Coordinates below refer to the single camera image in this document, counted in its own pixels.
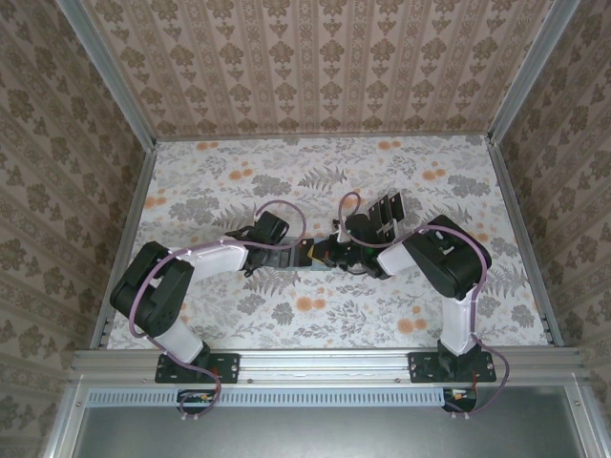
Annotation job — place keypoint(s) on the left circuit board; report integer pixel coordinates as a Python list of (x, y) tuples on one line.
[(193, 400)]

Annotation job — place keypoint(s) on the grey metal panel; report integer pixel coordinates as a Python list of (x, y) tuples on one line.
[(324, 434)]

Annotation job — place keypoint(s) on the aluminium left side rail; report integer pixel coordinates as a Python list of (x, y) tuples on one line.
[(137, 195)]

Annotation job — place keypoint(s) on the aluminium right frame post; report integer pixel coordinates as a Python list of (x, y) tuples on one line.
[(533, 71)]

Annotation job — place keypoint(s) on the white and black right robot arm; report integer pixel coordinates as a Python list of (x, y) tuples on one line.
[(393, 260)]

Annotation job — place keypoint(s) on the aluminium right side rail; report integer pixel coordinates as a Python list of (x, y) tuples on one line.
[(521, 229)]

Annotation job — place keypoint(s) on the aluminium frame post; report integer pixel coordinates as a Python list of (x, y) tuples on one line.
[(533, 71), (108, 71)]

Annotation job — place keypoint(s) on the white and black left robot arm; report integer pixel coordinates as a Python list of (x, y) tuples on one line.
[(215, 257)]

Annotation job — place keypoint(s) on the right circuit board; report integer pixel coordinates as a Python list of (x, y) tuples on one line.
[(458, 401)]

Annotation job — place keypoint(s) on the circuit board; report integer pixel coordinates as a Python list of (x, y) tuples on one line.
[(193, 400), (458, 401)]

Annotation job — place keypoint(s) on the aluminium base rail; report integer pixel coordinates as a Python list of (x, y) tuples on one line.
[(324, 365)]

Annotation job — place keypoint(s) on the aluminium left frame post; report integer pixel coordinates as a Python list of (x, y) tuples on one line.
[(108, 71)]

